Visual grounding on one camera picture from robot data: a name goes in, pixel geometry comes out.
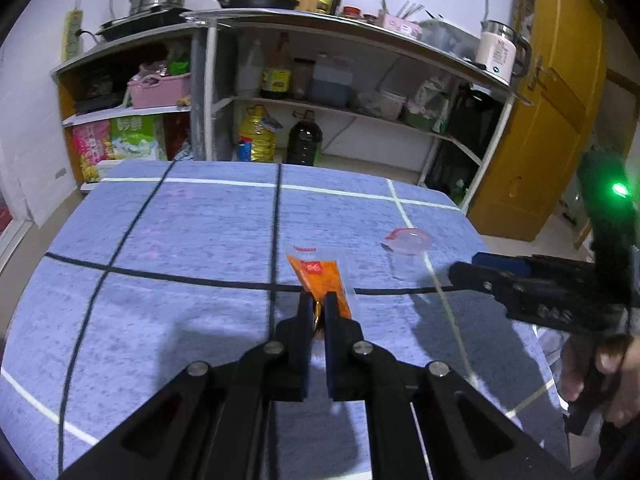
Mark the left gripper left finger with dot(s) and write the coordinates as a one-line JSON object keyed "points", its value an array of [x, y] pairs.
{"points": [[291, 366]]}

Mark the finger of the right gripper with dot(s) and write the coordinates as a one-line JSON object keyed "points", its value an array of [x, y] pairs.
{"points": [[496, 284], [518, 266]]}

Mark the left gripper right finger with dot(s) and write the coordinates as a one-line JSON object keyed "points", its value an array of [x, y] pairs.
{"points": [[343, 377]]}

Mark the orange sauce packet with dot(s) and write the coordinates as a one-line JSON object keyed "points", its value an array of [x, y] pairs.
{"points": [[321, 270]]}

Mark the person's right hand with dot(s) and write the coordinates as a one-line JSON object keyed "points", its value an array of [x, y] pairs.
{"points": [[617, 359]]}

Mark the clear pink plastic wrapper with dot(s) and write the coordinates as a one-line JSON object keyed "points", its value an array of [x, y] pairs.
{"points": [[407, 241]]}

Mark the yellow wooden door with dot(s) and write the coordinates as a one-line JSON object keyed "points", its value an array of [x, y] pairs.
{"points": [[550, 123]]}

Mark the blue checked tablecloth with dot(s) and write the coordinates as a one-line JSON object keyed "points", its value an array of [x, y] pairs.
{"points": [[166, 264]]}

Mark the yellow cooking oil jug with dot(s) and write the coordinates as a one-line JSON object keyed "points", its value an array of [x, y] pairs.
{"points": [[257, 135]]}

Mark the dark soy sauce jug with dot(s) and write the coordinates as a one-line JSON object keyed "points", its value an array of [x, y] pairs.
{"points": [[304, 140]]}

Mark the white electric kettle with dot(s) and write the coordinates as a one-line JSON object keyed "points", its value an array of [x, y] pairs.
{"points": [[503, 52]]}

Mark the green milk carton box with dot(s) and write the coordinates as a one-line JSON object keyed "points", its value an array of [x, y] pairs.
{"points": [[138, 137]]}

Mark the clear white plastic bottle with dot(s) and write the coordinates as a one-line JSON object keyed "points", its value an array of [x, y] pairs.
{"points": [[249, 75]]}

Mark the brown sauce bottle yellow label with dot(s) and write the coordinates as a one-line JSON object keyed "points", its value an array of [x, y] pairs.
{"points": [[277, 73]]}

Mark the grey metal shelf rack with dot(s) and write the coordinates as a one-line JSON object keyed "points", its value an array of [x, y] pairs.
{"points": [[406, 96]]}

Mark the grey blue plastic canister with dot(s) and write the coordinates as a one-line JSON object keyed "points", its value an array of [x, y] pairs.
{"points": [[331, 81]]}

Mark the pink chopstick holder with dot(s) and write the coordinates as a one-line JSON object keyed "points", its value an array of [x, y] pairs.
{"points": [[402, 22]]}

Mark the pink snack bag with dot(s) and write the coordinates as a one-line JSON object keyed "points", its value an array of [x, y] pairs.
{"points": [[93, 145]]}

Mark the pink plastic basket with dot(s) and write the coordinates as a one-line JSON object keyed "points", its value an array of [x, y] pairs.
{"points": [[159, 91]]}

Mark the green glass bottle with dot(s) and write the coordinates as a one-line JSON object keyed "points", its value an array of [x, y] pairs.
{"points": [[323, 6]]}

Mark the black induction cooktop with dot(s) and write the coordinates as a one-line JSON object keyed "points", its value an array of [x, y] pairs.
{"points": [[123, 27]]}

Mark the power strip on wall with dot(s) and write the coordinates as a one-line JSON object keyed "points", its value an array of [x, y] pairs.
{"points": [[70, 38]]}

